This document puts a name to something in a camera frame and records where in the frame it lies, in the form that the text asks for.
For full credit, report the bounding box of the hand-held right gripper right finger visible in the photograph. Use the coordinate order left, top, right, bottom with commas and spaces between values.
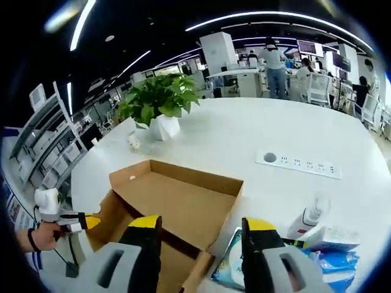
241, 217, 334, 293

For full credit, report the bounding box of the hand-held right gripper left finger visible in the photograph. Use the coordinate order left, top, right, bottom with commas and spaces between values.
75, 215, 163, 293

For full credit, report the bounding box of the white blue wet wipes pack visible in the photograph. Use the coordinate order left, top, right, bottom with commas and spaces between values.
210, 227, 306, 289

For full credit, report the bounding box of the brown cardboard shoe box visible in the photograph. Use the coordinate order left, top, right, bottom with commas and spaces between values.
84, 158, 245, 293

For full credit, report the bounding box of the small white carton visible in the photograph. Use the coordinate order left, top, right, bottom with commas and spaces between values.
301, 225, 361, 251

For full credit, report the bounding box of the blue soft tissue pack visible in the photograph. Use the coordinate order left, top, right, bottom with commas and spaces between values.
301, 247, 360, 286

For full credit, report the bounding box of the person's left hand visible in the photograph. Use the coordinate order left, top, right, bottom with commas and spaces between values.
26, 222, 67, 253

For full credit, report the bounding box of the black wristband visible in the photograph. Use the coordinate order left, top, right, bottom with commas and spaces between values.
27, 228, 42, 253

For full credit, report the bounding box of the grey storage shelf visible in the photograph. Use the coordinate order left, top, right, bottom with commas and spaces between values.
7, 81, 89, 196

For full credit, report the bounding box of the white patterned paper cup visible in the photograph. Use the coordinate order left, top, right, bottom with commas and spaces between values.
127, 131, 142, 152

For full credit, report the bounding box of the white table socket panel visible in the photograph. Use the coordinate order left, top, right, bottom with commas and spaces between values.
255, 148, 343, 180

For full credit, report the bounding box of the green potted plant white pot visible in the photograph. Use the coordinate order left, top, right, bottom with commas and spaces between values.
115, 73, 202, 142

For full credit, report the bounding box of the white standing desk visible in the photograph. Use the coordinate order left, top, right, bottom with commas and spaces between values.
207, 68, 260, 98

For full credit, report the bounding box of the white office chair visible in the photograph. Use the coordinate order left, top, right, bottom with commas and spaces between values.
360, 94, 382, 129
307, 74, 332, 104

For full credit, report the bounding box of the wide ceiling light strip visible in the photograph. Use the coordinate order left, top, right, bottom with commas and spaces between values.
69, 0, 97, 52

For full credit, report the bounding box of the dark monitor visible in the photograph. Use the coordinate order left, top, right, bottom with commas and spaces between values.
332, 53, 352, 71

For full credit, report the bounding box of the monitor with pink screen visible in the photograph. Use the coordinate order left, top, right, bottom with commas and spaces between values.
298, 39, 324, 57

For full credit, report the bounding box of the curved ceiling light strip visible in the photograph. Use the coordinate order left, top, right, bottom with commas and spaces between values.
185, 11, 373, 46

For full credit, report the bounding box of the blue white wall poster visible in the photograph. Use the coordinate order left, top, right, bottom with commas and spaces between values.
2, 176, 34, 233

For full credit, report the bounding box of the black cable with plug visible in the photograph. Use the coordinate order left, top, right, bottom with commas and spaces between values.
51, 247, 80, 278

